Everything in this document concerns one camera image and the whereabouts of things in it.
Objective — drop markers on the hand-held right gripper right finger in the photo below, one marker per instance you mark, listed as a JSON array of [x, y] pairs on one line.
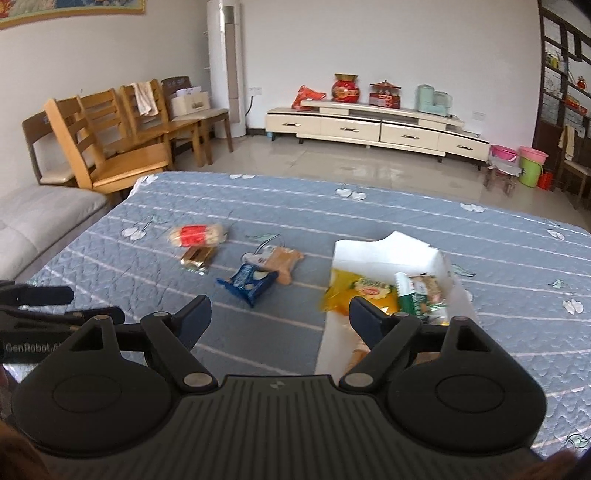
[[364, 321]]

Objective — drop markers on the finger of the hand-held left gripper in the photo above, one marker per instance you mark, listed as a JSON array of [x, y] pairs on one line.
[[92, 317], [37, 295]]

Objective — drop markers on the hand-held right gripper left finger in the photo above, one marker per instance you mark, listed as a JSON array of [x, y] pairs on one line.
[[196, 318]]

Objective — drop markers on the green snack packet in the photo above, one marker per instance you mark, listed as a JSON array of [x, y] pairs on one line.
[[422, 295]]

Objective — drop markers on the white cardboard box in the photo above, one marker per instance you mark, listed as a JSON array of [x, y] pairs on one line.
[[383, 251]]

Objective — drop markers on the yellow snack packet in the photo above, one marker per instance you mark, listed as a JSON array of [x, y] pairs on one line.
[[355, 290]]

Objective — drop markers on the brown gold snack packet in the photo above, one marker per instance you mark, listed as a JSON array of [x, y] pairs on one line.
[[198, 258]]

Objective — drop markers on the blue cookie packet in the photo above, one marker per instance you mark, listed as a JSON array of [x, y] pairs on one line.
[[249, 284]]

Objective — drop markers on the grey sofa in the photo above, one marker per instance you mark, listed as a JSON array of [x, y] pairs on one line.
[[37, 221]]

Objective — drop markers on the red label rice cracker packet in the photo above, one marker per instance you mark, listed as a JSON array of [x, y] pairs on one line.
[[196, 235]]

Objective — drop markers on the clear small snack packet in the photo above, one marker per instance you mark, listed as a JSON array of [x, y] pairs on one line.
[[256, 257]]

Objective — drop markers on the tan snack packet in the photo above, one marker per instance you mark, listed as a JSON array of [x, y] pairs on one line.
[[284, 263]]

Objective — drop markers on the blue quilted blanket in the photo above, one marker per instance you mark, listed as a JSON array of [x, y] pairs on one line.
[[277, 207]]

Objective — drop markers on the dark wooden chair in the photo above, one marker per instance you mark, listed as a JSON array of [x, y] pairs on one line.
[[212, 115], [46, 152]]

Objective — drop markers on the light wooden chair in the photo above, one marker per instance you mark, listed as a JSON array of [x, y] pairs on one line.
[[124, 166], [101, 120], [171, 131]]

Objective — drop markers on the cream tv cabinet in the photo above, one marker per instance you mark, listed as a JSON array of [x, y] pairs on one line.
[[360, 129]]

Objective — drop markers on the small wooden stool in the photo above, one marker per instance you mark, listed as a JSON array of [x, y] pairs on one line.
[[501, 173]]

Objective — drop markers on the white paper box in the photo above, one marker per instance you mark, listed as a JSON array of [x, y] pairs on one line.
[[191, 104]]

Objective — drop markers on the pink basin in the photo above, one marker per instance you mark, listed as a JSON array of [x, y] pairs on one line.
[[504, 152]]

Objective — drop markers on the white towel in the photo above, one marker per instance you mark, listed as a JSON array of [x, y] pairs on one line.
[[145, 99]]

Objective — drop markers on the red pavilion gift box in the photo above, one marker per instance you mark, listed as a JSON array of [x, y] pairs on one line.
[[385, 97]]

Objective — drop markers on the green bucket pink lid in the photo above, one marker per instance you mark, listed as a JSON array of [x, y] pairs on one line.
[[531, 168]]

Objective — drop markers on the mint green appliance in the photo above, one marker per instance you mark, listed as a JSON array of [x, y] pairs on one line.
[[425, 100]]

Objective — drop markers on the small red bucket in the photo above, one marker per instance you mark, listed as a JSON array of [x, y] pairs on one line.
[[545, 181]]

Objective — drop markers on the red plastic bag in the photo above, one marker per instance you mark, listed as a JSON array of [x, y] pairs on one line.
[[310, 98]]

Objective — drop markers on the clear blender jug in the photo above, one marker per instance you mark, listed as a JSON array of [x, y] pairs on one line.
[[443, 104]]

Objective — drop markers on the red round jar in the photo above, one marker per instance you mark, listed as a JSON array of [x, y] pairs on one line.
[[346, 90]]

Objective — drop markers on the white tower air conditioner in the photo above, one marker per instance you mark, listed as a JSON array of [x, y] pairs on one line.
[[226, 69]]

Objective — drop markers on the dark chair with cushion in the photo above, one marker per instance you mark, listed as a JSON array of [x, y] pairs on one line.
[[575, 170]]

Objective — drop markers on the dark wooden display shelf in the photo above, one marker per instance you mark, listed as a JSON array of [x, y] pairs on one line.
[[561, 69]]

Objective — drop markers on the framed wall picture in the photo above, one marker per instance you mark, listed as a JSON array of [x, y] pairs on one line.
[[55, 11]]

